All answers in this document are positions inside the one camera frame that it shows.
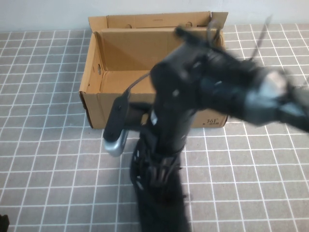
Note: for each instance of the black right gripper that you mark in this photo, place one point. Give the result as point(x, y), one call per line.
point(171, 125)

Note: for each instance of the black knit sneaker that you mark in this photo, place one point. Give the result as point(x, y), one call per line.
point(159, 212)

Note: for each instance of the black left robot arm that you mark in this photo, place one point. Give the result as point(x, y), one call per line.
point(3, 223)

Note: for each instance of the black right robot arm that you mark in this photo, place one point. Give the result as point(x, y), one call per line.
point(229, 91)

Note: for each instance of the brown cardboard shoe box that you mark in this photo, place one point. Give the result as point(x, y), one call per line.
point(106, 113)

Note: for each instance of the gray white-grid tablecloth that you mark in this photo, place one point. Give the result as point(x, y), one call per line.
point(241, 181)

